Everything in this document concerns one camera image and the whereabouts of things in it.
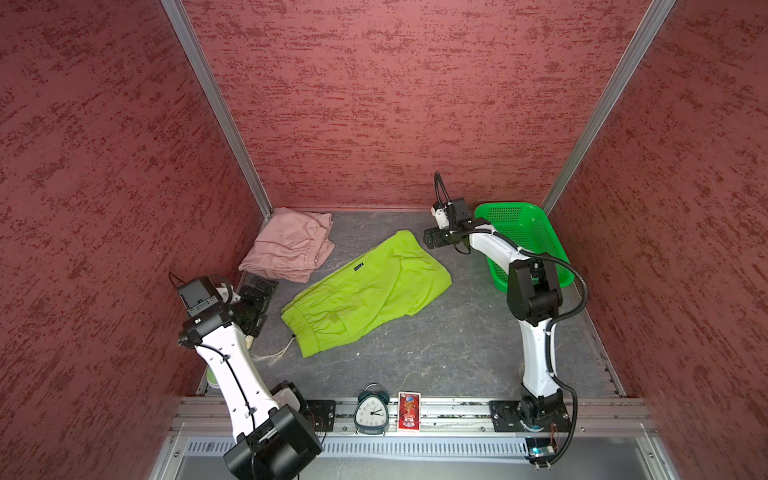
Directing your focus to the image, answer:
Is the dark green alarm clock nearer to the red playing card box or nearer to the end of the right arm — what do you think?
the red playing card box

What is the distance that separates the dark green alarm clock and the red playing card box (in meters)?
0.03

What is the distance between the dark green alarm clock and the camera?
71 cm
